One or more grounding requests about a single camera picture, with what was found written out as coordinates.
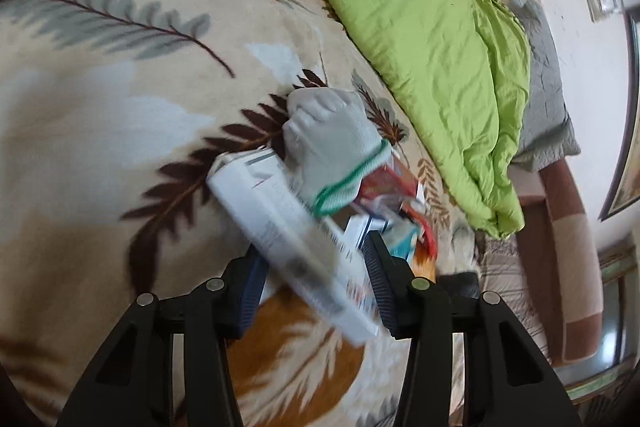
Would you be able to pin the dark framed wall picture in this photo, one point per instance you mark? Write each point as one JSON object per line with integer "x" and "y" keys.
{"x": 627, "y": 147}

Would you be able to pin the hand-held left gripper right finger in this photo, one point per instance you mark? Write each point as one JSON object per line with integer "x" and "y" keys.
{"x": 381, "y": 289}

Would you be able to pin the teal packet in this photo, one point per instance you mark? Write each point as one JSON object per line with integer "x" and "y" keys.
{"x": 404, "y": 244}

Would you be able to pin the blue and white carton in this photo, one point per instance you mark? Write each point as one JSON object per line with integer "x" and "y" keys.
{"x": 364, "y": 229}

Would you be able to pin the white cardboard box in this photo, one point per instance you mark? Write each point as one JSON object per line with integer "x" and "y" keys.
{"x": 290, "y": 227}

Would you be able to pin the red snack packet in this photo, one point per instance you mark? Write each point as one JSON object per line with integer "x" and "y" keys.
{"x": 386, "y": 184}

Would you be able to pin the beige patterned pillow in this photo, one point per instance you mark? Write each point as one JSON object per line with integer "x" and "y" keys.
{"x": 505, "y": 287}

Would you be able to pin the green quilt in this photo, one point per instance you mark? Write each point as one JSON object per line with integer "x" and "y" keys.
{"x": 425, "y": 47}

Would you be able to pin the grey quilted pillow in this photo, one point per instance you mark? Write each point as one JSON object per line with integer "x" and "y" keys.
{"x": 542, "y": 87}

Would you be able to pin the white knit glove green cuff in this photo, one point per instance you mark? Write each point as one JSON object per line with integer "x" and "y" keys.
{"x": 330, "y": 142}

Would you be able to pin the leaf printed blanket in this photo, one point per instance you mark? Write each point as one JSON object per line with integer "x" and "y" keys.
{"x": 125, "y": 107}

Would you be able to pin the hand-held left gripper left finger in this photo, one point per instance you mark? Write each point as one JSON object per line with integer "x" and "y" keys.
{"x": 250, "y": 294}

